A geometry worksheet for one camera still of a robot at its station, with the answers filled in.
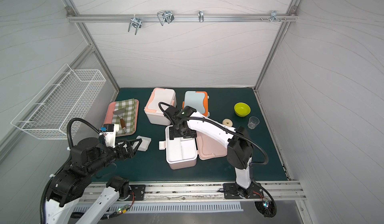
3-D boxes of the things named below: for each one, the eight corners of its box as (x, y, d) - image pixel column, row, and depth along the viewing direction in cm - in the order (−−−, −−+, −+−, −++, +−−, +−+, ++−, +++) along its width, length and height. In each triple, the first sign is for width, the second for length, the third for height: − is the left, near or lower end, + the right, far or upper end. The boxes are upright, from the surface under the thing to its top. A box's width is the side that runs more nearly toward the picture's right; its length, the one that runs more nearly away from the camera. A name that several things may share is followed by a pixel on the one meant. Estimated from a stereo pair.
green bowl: (234, 117, 104) (236, 113, 101) (232, 105, 111) (233, 102, 108) (250, 117, 105) (252, 113, 101) (247, 106, 111) (248, 102, 108)
